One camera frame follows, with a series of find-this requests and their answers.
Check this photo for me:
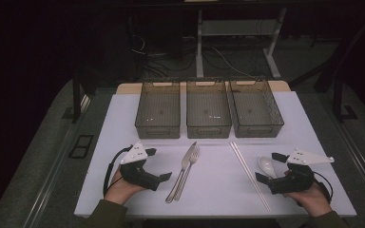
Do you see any bundle of dark floor cables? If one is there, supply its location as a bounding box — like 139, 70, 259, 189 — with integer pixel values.
127, 18, 201, 80

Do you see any white chopstick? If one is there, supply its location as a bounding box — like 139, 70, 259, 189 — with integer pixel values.
232, 141, 272, 211
229, 142, 270, 212

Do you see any metal floor rail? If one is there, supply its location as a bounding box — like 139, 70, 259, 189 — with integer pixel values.
317, 91, 365, 207
22, 94, 93, 228

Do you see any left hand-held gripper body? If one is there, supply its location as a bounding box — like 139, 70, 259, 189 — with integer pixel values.
119, 142, 162, 192

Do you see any smoky transparent plastic bin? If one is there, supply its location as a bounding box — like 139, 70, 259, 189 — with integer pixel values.
185, 79, 233, 140
228, 78, 285, 139
134, 80, 182, 140

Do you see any person's left hand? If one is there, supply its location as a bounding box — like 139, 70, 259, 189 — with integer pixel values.
104, 168, 147, 206

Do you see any white table mat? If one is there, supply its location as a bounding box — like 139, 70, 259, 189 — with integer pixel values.
74, 90, 357, 219

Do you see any black rectangular floor frame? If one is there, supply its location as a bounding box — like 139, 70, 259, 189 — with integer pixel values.
67, 134, 95, 160

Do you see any black metal stand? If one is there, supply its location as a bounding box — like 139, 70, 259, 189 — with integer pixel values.
332, 75, 359, 123

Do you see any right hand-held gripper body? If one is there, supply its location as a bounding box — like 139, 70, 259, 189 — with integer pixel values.
267, 148, 336, 195

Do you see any right hand-held gripper black cable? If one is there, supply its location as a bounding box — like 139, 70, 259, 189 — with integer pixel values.
312, 170, 335, 203

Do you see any white metal desk frame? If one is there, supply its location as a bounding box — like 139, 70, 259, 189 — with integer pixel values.
195, 7, 288, 80

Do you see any steel fork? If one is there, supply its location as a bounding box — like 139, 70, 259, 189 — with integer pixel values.
173, 145, 202, 202

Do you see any hand-held gripper black cable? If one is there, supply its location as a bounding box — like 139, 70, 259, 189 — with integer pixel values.
312, 170, 335, 203
103, 144, 134, 198

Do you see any steel table knife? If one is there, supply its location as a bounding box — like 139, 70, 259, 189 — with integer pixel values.
165, 141, 198, 204

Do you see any white floor cable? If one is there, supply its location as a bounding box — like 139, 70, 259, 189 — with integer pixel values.
211, 47, 255, 79

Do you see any left hand-held gripper black cable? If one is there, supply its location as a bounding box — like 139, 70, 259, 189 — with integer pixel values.
103, 144, 134, 198

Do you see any person's right hand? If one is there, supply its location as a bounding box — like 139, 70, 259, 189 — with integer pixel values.
283, 170, 333, 218

